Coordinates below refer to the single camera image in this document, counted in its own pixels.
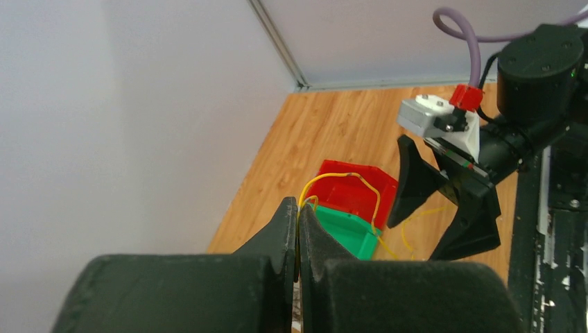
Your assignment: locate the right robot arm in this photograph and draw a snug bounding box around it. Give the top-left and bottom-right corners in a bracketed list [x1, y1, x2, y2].
[387, 24, 587, 260]

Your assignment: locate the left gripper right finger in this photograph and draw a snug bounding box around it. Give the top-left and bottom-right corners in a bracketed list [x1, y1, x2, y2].
[299, 207, 524, 332]

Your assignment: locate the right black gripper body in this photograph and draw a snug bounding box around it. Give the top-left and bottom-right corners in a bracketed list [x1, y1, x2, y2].
[424, 116, 538, 212]

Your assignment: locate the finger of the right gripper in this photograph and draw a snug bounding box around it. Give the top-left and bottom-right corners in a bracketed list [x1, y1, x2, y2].
[429, 190, 501, 261]
[387, 135, 447, 228]

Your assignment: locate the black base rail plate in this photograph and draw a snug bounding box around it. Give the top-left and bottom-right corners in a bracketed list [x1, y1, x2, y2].
[508, 147, 587, 332]

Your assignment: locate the yellow wire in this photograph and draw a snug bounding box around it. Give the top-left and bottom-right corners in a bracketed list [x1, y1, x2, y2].
[296, 172, 449, 261]

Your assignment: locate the red plastic bin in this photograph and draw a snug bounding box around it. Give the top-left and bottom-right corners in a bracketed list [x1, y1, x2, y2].
[304, 160, 398, 230]

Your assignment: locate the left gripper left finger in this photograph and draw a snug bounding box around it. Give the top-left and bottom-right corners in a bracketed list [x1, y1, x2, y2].
[53, 197, 297, 332]

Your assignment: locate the green plastic bin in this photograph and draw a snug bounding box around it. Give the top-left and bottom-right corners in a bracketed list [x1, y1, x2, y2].
[315, 206, 381, 260]

